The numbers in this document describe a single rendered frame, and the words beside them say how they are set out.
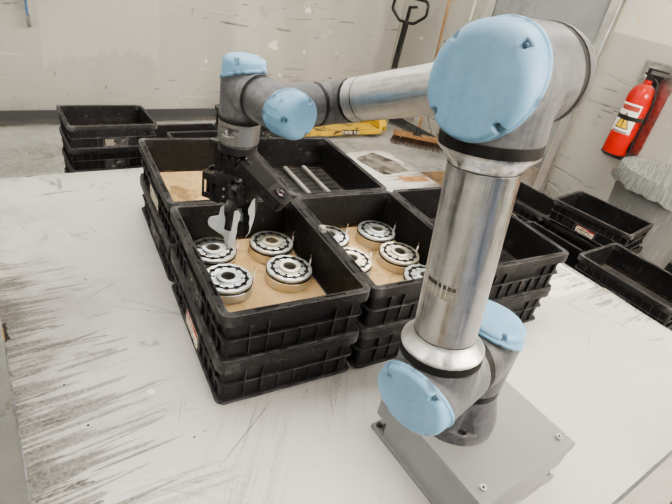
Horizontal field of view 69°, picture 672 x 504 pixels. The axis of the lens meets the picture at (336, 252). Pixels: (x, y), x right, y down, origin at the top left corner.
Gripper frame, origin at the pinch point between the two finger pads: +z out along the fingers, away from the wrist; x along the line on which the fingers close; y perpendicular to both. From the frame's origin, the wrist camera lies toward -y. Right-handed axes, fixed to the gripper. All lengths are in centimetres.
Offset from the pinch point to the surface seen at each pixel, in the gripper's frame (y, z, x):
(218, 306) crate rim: -7.9, 1.3, 18.8
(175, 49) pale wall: 223, 37, -261
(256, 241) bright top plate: 3.2, 8.2, -13.2
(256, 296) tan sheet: -6.0, 11.1, 1.5
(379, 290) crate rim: -30.0, 1.3, -3.1
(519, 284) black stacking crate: -57, 9, -38
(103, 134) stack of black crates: 131, 39, -93
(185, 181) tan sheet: 38, 11, -32
